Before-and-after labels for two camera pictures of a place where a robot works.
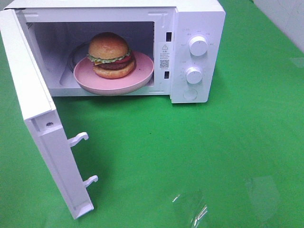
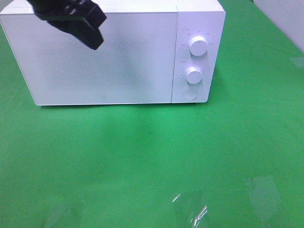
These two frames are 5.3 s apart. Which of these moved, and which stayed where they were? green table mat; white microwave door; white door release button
Moved: white microwave door
Stayed: white door release button; green table mat
